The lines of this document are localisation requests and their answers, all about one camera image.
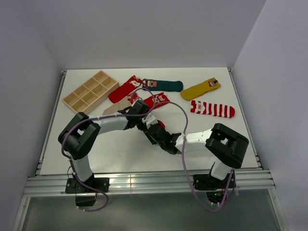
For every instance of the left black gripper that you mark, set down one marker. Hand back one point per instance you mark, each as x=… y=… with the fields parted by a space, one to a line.
x=141 y=127

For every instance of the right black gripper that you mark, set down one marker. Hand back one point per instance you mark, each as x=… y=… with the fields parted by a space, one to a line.
x=150 y=138

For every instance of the red sock with santa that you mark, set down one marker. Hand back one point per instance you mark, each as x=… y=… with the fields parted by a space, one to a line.
x=161 y=123

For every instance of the wooden compartment tray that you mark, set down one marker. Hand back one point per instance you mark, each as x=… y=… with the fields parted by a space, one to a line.
x=89 y=95

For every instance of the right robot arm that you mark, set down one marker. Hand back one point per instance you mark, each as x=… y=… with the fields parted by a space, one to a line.
x=228 y=146

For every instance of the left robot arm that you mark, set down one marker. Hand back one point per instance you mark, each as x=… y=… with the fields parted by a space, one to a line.
x=78 y=137

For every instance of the beige sock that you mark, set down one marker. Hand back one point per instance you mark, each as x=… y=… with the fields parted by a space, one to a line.
x=126 y=102

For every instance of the red sock upper left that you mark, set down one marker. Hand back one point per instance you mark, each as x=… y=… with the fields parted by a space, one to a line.
x=125 y=89

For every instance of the red sock centre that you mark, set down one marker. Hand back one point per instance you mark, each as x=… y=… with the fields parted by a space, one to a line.
x=159 y=100

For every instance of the dark green sock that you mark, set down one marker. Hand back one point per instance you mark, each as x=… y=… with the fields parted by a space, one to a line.
x=162 y=85

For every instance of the yellow sock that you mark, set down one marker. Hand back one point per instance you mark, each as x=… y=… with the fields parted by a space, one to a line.
x=200 y=89

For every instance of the red white striped sock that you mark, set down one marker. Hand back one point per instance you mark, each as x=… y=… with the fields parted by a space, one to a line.
x=212 y=109

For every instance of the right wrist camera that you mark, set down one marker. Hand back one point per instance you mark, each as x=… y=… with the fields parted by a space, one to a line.
x=149 y=120

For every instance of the aluminium front rail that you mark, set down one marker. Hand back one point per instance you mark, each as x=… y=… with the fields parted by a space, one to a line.
x=147 y=183

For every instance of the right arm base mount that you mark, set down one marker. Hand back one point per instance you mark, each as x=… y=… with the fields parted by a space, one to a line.
x=215 y=188

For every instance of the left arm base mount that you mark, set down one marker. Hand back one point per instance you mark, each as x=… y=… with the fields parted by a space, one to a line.
x=86 y=192

